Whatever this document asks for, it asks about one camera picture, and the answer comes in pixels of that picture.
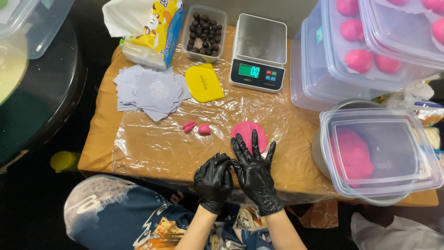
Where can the person's left hand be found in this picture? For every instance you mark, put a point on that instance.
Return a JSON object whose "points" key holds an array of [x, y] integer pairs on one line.
{"points": [[212, 187]]}

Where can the person's right hand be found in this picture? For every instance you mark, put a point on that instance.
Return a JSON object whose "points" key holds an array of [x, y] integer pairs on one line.
{"points": [[256, 180]]}

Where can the person's left fingers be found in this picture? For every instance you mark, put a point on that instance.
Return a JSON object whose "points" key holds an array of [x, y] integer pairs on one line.
{"points": [[217, 161]]}

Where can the pink dough disc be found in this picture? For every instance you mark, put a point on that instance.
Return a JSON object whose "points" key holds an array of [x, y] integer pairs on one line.
{"points": [[247, 129]]}

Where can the small smooth pink dough piece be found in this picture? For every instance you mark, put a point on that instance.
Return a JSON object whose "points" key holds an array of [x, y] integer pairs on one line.
{"points": [[204, 129]]}

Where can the small creased pink dough piece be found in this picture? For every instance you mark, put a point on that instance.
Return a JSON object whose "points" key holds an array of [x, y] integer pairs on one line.
{"points": [[189, 126]]}

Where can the clear plastic wrap sheet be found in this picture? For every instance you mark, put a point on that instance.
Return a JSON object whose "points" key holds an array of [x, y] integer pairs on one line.
{"points": [[166, 149]]}

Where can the person's bare foot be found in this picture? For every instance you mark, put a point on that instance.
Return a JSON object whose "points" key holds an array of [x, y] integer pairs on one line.
{"points": [[177, 197]]}

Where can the yellow plastic dough scraper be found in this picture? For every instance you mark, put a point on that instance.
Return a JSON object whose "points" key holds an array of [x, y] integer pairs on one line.
{"points": [[204, 83]]}

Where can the pile of white paper squares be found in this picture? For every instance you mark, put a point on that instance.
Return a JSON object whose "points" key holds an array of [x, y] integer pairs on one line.
{"points": [[152, 92]]}

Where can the metal mixing bowl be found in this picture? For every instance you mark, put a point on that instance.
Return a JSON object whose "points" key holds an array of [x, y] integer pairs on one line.
{"points": [[316, 152]]}

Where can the large empty clear container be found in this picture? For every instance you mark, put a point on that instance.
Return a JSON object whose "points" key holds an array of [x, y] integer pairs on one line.
{"points": [[305, 90]]}

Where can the person's blue patterned clothing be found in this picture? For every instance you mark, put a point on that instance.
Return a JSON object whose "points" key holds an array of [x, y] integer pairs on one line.
{"points": [[118, 215]]}

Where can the brown table cover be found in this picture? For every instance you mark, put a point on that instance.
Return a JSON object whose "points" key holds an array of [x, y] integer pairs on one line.
{"points": [[100, 139]]}

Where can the digital kitchen scale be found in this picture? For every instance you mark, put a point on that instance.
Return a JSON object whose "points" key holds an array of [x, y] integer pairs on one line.
{"points": [[258, 45]]}

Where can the heap of dark filling balls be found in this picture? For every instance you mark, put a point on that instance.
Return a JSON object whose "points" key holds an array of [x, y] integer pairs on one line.
{"points": [[204, 34]]}

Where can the big pink dough lump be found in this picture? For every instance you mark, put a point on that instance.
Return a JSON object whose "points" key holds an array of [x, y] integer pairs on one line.
{"points": [[352, 158]]}

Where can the yellow blue tissue pack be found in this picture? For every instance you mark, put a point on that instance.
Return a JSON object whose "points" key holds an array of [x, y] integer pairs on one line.
{"points": [[156, 31]]}

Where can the small clear plastic tub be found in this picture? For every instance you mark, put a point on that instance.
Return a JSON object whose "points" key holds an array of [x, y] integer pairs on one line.
{"points": [[221, 15]]}

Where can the clear container with paper lining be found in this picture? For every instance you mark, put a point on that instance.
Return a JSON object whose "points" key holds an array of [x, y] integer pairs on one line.
{"points": [[333, 62]]}

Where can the group of pink dough balls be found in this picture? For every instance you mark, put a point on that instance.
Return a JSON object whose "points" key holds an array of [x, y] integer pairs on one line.
{"points": [[359, 60]]}

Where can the clear plastic container lid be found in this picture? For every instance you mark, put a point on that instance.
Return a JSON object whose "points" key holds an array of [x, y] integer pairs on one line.
{"points": [[392, 145]]}

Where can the black round table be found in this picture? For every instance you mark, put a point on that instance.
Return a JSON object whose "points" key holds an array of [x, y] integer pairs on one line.
{"points": [[48, 104]]}

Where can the white plastic bag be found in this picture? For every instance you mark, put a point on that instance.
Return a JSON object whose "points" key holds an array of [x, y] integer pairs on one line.
{"points": [[395, 232]]}

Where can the heap of plastic food bags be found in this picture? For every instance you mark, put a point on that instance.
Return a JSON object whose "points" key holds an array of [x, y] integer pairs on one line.
{"points": [[419, 100]]}

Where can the clear plastic storage box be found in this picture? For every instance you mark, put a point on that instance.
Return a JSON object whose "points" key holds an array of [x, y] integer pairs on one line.
{"points": [[45, 24]]}

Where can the clear container with lid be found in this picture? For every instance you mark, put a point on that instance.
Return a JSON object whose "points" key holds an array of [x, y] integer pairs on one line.
{"points": [[399, 31]]}

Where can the pale yellow round tray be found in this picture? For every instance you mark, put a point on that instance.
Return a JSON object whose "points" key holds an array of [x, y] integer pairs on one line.
{"points": [[10, 69]]}

